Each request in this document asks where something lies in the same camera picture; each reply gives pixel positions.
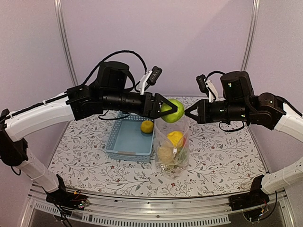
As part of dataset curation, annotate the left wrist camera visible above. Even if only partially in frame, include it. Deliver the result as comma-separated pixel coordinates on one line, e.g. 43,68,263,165
134,66,162,95

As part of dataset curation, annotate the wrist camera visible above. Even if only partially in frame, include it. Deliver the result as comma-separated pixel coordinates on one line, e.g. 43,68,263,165
134,66,162,95
196,74,218,103

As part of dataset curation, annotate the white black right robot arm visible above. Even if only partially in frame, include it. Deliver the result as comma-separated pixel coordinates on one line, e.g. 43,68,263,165
185,71,303,141

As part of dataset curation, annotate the front aluminium rail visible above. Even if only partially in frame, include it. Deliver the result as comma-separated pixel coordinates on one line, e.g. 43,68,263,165
21,184,295,227

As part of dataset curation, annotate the blue plastic basket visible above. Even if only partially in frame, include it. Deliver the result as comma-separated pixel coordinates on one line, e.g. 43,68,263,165
105,111,154,162

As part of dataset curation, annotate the yellow lemon toy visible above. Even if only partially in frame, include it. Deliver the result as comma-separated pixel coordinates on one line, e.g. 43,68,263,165
141,121,154,134
167,131,184,148

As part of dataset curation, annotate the floral pattern table mat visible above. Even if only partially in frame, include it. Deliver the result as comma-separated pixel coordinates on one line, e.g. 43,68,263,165
49,111,267,197

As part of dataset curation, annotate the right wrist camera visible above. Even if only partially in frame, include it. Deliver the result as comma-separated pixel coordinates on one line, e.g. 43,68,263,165
196,74,218,103

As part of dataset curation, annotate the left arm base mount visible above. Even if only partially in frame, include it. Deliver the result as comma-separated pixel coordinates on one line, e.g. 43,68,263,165
45,189,90,210

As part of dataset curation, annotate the pale yellow round toy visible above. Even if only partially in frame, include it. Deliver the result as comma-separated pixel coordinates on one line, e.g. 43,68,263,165
157,146,175,164

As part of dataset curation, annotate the aluminium frame post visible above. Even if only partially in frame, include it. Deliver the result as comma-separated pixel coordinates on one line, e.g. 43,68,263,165
241,0,261,71
54,0,79,86

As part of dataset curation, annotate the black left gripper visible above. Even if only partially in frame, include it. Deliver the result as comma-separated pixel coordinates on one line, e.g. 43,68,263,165
102,90,178,119

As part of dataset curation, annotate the clear zip top bag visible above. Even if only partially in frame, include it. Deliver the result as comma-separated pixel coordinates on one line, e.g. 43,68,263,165
153,116,190,179

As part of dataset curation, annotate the left aluminium frame post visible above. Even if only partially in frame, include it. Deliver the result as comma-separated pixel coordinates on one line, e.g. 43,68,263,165
54,0,79,86

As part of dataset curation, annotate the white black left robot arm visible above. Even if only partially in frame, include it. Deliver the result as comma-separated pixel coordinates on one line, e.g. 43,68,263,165
0,57,178,205

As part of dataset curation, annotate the right aluminium frame post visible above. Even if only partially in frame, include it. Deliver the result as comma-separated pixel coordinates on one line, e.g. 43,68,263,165
241,0,261,71

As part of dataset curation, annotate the white radish toy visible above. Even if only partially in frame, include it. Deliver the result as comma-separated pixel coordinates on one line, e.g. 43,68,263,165
174,147,188,166

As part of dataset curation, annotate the yellow lemon toy top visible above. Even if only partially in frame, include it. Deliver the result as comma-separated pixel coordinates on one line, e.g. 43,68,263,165
141,121,154,134

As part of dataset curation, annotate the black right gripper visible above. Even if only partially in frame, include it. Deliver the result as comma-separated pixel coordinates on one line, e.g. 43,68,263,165
185,98,250,123

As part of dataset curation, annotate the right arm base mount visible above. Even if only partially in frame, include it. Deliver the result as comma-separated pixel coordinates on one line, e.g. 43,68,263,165
229,192,269,222

